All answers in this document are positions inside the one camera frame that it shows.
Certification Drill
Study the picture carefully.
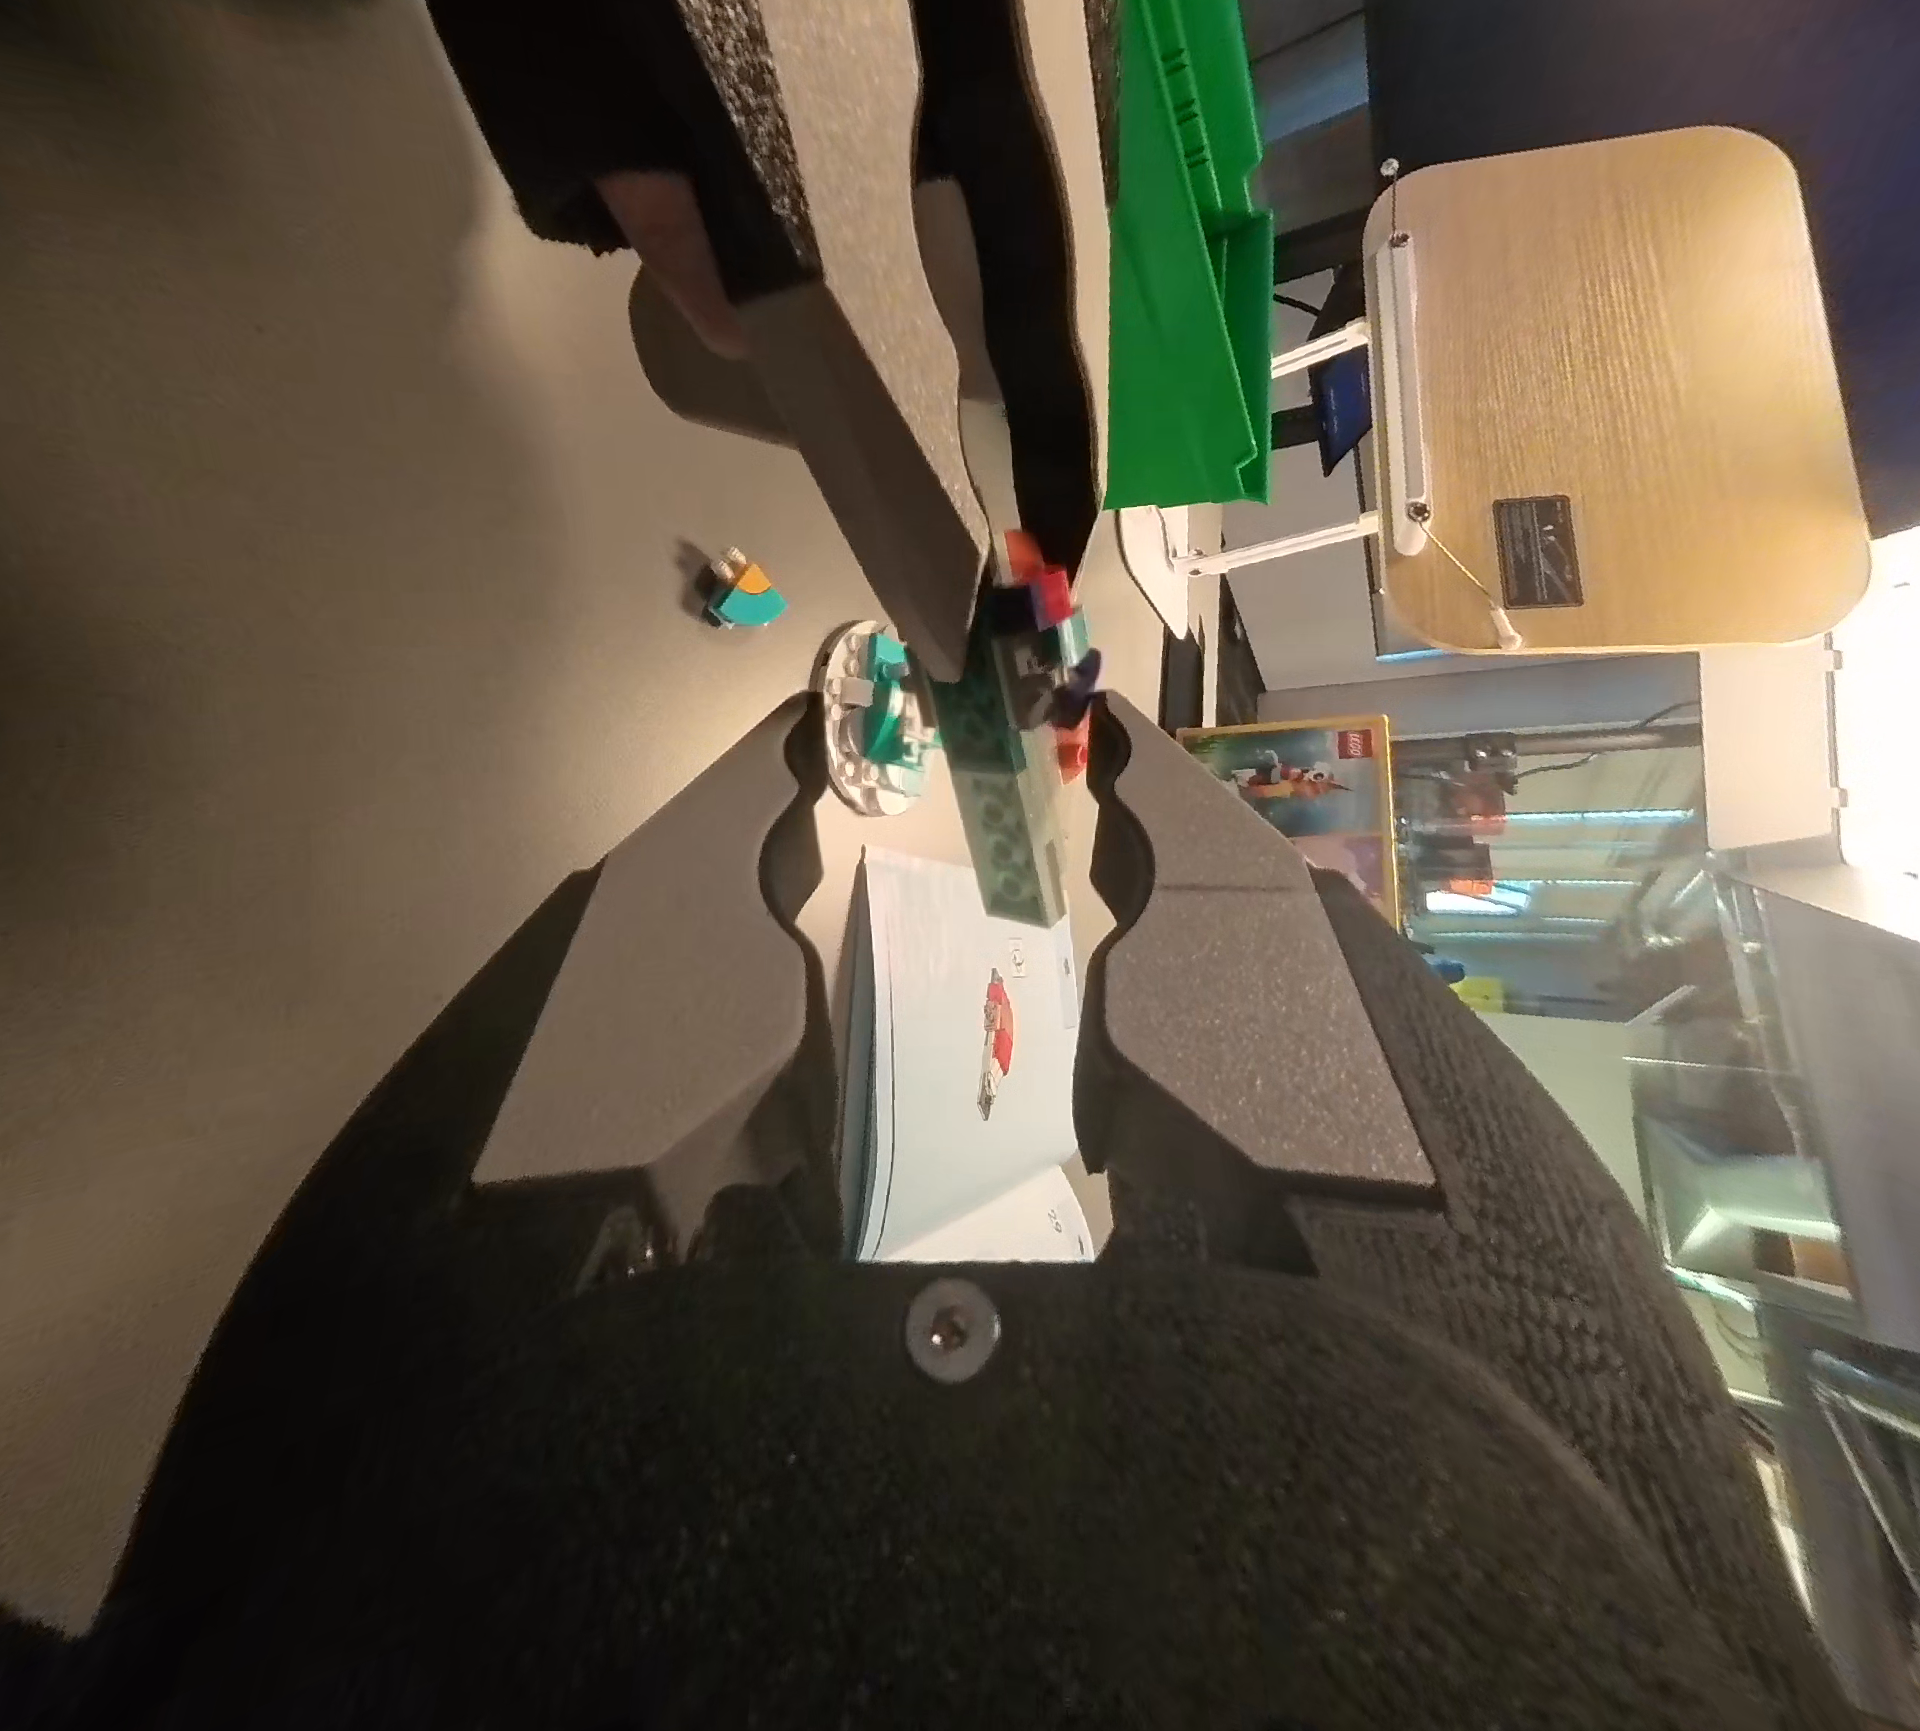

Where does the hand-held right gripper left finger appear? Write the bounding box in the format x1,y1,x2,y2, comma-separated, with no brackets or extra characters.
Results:
469,694,841,1245

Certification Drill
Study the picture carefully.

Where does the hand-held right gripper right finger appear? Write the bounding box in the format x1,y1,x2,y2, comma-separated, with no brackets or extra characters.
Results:
1072,690,1444,1229

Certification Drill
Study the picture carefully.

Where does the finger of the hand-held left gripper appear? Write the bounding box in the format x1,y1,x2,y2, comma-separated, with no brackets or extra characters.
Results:
919,0,1120,580
738,93,1005,685

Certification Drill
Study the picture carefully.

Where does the green plastic bin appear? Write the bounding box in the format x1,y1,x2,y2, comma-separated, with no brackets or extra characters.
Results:
1102,0,1278,512

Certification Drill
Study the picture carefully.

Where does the small teal orange brick assembly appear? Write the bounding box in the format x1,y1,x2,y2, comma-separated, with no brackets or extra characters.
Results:
697,543,792,635

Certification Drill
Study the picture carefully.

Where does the teal brick model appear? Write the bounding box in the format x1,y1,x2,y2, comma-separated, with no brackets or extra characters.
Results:
811,618,941,816

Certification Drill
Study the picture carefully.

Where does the orange toy brick model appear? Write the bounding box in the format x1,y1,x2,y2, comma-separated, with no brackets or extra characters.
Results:
938,531,1113,931

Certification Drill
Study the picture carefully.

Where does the person's right forearm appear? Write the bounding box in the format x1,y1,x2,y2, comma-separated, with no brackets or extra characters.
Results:
0,1582,94,1731

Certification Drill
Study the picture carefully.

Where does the person's left forearm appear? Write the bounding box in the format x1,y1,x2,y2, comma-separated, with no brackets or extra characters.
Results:
307,0,714,254

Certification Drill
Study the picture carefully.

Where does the yellow toy brick set box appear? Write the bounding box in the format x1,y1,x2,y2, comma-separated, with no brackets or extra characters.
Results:
1176,714,1400,932

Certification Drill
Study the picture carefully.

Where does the person's left hand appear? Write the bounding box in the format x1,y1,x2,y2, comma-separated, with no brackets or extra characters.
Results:
598,163,752,361

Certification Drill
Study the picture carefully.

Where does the small tablet display on stand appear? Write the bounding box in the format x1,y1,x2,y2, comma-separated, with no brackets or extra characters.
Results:
1309,350,1376,476

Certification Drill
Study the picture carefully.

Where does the open pale blue instruction booklet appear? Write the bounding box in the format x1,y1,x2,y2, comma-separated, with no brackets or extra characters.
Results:
831,847,1115,1266

